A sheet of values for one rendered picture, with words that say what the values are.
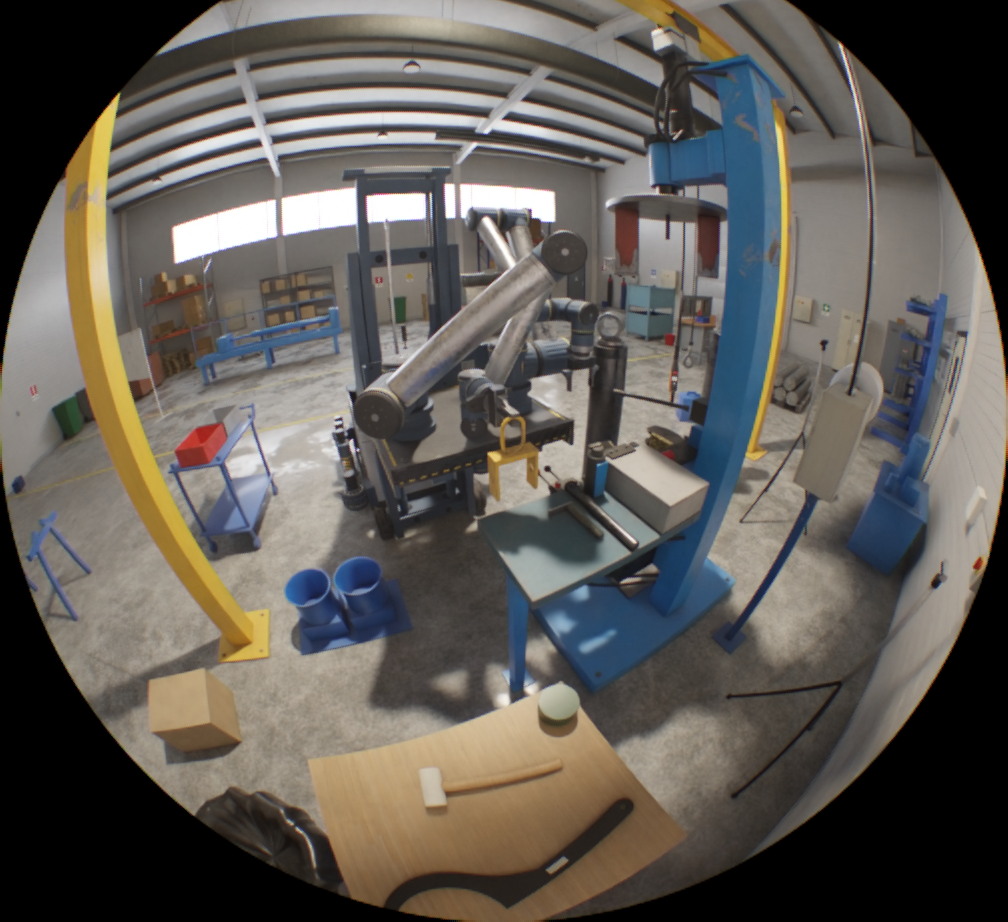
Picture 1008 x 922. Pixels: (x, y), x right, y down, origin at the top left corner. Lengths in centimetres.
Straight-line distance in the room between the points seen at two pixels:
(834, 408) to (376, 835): 185
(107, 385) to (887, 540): 492
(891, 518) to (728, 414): 234
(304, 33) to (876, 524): 800
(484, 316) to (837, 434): 137
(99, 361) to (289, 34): 487
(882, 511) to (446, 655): 339
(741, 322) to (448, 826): 172
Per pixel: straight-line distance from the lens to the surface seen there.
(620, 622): 216
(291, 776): 219
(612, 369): 198
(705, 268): 170
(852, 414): 148
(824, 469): 156
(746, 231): 141
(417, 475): 144
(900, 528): 352
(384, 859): 101
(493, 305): 115
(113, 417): 186
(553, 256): 113
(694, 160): 165
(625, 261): 170
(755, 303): 138
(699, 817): 208
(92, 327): 183
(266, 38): 591
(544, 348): 183
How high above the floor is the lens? 190
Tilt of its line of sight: 25 degrees down
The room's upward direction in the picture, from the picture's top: 2 degrees counter-clockwise
